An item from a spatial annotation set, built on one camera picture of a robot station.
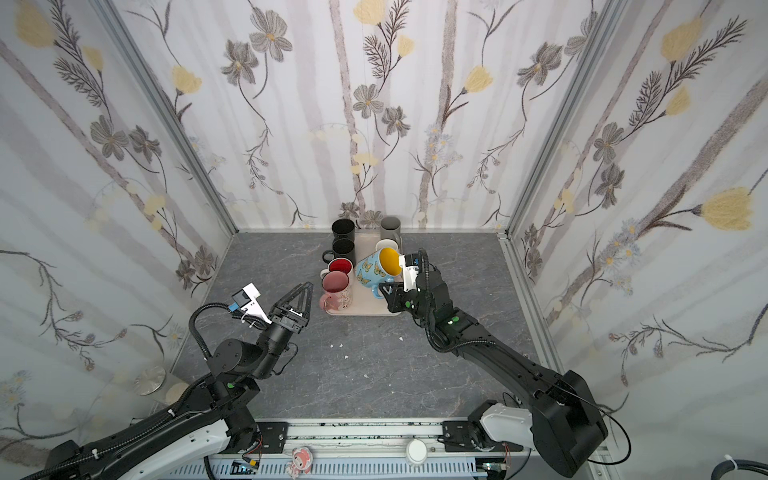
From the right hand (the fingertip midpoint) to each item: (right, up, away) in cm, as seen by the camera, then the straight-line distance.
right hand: (377, 279), depth 76 cm
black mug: (-14, +9, +28) cm, 33 cm away
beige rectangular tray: (-6, -10, +25) cm, 27 cm away
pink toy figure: (-18, -42, -7) cm, 46 cm away
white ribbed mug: (+2, +11, +30) cm, 32 cm away
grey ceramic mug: (+3, +17, +32) cm, 37 cm away
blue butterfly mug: (0, +3, -1) cm, 3 cm away
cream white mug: (-14, +1, +18) cm, 23 cm away
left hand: (-16, 0, -13) cm, 20 cm away
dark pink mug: (-13, -7, +16) cm, 22 cm away
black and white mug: (-14, +16, +32) cm, 39 cm away
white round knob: (+9, -37, -12) cm, 40 cm away
